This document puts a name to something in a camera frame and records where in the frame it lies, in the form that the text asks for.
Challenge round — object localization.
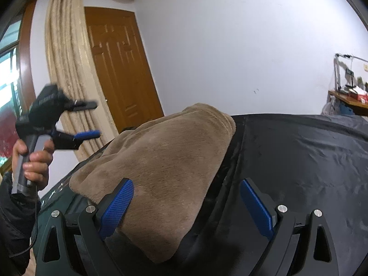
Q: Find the red tissue box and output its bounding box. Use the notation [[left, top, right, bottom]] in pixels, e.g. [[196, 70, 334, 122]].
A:
[[349, 87, 368, 101]]

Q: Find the beige curtain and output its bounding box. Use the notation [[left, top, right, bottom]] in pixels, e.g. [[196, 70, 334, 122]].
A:
[[45, 0, 118, 161]]

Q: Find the brown fleece blanket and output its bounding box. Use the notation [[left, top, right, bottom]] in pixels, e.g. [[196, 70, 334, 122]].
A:
[[69, 103, 236, 263]]

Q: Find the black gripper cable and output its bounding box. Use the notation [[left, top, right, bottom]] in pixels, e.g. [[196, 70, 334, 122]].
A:
[[8, 183, 39, 258]]

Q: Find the person left hand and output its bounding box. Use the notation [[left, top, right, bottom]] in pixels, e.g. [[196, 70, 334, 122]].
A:
[[12, 139, 54, 191]]

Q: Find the dark bed cover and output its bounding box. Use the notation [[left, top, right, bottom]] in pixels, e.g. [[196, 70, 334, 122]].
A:
[[31, 113, 368, 276]]

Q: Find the window with wooden frame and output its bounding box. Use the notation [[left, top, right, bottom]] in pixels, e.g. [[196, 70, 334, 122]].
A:
[[1, 0, 37, 174]]

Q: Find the black sleeved forearm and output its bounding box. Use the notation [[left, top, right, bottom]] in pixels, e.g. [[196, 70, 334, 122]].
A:
[[0, 172, 40, 275]]

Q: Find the clear plastic bag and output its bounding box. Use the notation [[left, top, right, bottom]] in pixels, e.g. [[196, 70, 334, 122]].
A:
[[321, 96, 341, 116]]

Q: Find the wooden door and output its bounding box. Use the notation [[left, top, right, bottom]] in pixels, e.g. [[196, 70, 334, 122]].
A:
[[84, 7, 164, 132]]

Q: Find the wooden desk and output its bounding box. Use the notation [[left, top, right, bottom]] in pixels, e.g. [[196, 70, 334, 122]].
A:
[[328, 90, 368, 117]]

